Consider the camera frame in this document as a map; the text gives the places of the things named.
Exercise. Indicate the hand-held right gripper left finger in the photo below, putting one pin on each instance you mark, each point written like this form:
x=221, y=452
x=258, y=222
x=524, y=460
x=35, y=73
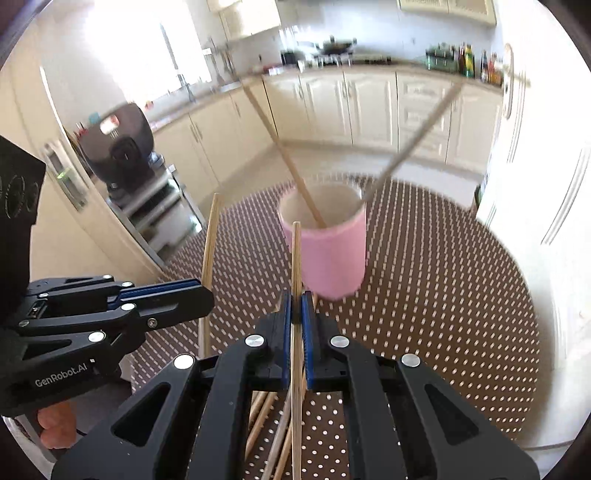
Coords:
x=287, y=323

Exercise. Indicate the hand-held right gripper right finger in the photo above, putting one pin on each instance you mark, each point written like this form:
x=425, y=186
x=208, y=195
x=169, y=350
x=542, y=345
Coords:
x=307, y=323

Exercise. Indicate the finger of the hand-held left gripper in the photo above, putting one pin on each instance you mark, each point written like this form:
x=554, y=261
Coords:
x=157, y=290
x=184, y=307

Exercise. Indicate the light wooden chopstick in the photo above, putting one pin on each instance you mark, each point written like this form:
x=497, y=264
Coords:
x=286, y=157
x=297, y=258
x=210, y=240

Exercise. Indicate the pink cup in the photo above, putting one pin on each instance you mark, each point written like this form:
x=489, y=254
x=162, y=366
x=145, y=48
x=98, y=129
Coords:
x=328, y=258

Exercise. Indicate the bunch of wooden chopsticks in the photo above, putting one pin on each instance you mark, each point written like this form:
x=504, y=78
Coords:
x=265, y=415

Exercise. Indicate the person's left hand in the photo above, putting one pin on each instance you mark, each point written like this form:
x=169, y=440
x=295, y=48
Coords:
x=56, y=427

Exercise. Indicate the metal kitchen rack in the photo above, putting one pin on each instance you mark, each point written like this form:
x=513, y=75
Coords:
x=157, y=203

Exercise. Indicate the beige refrigerator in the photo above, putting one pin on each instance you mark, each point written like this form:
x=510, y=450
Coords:
x=46, y=240

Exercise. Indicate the black kitchen appliance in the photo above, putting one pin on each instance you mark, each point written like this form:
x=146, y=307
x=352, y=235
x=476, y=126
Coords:
x=120, y=147

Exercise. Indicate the metal sink faucet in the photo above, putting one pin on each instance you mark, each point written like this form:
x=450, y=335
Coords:
x=187, y=87

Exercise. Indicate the dark brown chopstick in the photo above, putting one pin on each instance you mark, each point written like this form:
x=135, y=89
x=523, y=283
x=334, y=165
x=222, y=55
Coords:
x=415, y=138

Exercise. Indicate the cream base cabinets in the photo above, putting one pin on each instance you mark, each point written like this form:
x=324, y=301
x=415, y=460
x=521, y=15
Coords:
x=369, y=106

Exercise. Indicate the kitchen window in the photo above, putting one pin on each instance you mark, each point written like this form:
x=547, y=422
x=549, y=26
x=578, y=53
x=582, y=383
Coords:
x=138, y=46

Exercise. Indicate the gas stove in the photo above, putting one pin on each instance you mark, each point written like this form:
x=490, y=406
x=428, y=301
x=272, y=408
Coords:
x=353, y=59

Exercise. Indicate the black wok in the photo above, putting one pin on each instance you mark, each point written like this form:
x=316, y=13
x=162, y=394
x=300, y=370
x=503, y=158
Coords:
x=337, y=46

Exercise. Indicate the white door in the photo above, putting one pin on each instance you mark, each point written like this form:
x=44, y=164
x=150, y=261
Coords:
x=545, y=161

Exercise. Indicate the green countertop appliance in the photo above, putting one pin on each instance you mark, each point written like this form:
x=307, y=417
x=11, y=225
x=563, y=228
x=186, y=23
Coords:
x=441, y=57

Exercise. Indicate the row of condiment bottles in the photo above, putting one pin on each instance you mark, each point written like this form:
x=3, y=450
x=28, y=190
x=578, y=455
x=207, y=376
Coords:
x=468, y=60

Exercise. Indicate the wall utensil rack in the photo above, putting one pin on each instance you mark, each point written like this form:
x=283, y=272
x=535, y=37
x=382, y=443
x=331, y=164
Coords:
x=219, y=57

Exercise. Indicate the cream wall cabinets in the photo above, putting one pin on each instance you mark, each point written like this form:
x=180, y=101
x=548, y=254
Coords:
x=249, y=18

